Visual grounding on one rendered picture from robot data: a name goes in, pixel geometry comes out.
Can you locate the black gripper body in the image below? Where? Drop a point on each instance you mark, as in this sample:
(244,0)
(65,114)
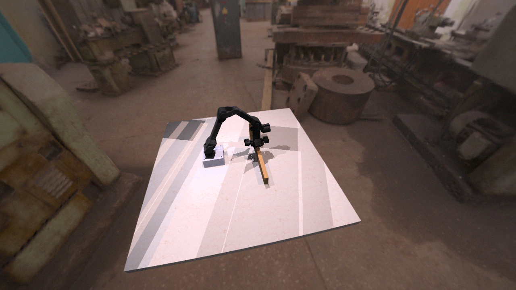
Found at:
(250,142)

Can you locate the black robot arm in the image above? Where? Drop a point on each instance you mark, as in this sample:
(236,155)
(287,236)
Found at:
(222,114)

